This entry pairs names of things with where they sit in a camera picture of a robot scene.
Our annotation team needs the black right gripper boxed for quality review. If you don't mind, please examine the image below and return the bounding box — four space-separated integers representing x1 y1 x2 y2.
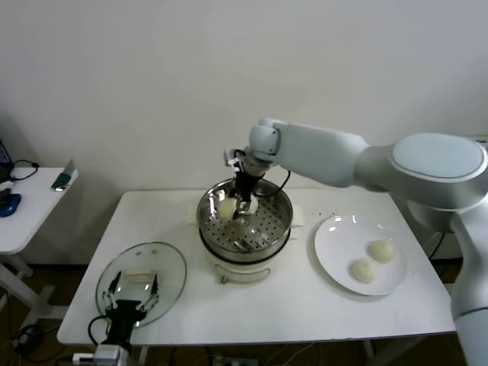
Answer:
234 173 264 220

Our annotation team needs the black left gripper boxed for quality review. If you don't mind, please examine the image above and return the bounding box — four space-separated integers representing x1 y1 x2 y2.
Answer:
101 271 161 346

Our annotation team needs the glass lid with beige handle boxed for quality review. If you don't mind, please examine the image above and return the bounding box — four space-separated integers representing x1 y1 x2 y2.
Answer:
95 242 188 328

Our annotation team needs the stainless steel steamer basket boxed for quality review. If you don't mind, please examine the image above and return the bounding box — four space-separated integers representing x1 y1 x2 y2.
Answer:
197 176 294 264

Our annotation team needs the white electric cooking pot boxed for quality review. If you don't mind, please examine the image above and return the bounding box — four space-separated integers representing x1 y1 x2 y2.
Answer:
185 204 306 286

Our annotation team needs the white round plate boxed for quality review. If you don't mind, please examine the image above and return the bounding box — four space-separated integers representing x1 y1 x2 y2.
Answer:
313 214 408 297

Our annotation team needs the grey power strip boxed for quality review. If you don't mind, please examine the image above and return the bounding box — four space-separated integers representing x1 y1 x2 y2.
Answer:
208 353 264 366

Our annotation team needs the white side table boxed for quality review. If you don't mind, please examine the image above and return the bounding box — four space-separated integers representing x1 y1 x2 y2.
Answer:
0 166 81 325

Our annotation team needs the green white scraper tool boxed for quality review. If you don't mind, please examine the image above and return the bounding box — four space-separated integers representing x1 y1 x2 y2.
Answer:
51 159 80 193

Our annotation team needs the blue plastic object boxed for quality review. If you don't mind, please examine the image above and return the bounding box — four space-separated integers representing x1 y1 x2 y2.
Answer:
0 193 23 218

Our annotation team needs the dark laptop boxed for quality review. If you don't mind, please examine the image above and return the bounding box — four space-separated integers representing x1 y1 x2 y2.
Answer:
0 137 13 184

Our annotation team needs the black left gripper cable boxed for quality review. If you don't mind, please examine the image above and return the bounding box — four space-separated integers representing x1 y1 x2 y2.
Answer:
88 315 112 346

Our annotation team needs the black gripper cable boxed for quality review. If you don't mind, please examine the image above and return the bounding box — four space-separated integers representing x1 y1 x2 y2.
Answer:
88 315 112 346
257 167 293 197

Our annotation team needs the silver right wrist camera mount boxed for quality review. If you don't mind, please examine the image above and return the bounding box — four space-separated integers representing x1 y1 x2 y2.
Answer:
223 148 247 167

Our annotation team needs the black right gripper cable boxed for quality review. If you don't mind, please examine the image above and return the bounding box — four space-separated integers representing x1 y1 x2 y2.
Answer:
257 167 293 197

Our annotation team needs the thin black cable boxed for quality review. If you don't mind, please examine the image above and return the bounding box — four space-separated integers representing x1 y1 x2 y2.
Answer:
9 159 40 183

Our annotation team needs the black and white power cable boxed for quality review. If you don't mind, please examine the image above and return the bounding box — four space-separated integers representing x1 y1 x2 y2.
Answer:
426 228 451 261

